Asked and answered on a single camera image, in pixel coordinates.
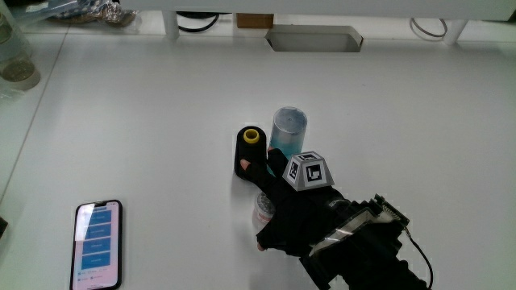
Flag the person's right hand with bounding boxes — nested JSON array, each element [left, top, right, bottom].
[[239, 147, 351, 258]]

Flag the small clear paper clip jar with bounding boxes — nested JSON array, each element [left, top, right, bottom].
[[252, 191, 277, 231]]

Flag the black thread spool yellow core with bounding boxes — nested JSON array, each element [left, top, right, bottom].
[[234, 126, 268, 182]]

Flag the clear blue plastic cup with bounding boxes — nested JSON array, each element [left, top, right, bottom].
[[268, 106, 309, 176]]

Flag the black smartphone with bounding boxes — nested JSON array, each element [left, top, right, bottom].
[[69, 199, 123, 290]]

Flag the brown cardboard box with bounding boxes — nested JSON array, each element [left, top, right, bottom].
[[235, 13, 275, 30]]

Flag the white raised shelf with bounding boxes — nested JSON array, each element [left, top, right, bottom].
[[119, 0, 516, 22]]

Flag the white shelf leg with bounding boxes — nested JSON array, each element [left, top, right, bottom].
[[161, 10, 181, 40], [442, 19, 469, 46]]

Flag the clear plastic snack bag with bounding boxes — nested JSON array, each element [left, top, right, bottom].
[[47, 0, 139, 28]]

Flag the thin black glove cable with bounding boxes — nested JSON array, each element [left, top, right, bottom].
[[404, 226, 435, 290]]

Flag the grey cable loop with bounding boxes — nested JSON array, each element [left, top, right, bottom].
[[410, 17, 449, 39]]

